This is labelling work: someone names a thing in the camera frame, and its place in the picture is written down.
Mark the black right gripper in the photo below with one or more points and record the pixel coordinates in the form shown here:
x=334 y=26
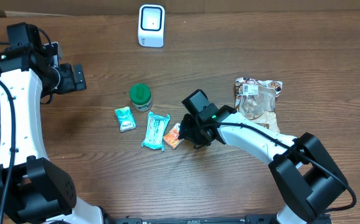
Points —
x=187 y=135

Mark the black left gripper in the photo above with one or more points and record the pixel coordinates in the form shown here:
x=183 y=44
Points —
x=71 y=84

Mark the orange tissue packet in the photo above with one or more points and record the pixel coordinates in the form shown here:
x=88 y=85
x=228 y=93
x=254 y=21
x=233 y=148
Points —
x=172 y=137

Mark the light teal wipes pack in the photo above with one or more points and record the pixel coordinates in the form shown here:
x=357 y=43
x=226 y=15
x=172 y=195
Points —
x=156 y=126

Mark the clear snack bag brown label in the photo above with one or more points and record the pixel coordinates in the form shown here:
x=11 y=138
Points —
x=256 y=100

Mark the teal tissue packet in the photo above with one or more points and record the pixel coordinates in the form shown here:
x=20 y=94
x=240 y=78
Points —
x=125 y=118

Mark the green lid jar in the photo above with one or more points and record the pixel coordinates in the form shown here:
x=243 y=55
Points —
x=140 y=96

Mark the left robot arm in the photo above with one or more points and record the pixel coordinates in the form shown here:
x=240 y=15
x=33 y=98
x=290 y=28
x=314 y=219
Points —
x=32 y=188

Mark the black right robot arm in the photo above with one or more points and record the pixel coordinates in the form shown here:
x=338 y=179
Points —
x=306 y=175

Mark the white barcode scanner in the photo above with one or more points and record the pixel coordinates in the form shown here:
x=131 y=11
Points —
x=151 y=23

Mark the cardboard back panel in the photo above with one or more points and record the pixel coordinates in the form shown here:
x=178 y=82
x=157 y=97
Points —
x=117 y=7

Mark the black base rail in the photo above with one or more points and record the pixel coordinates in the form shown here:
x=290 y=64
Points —
x=198 y=220

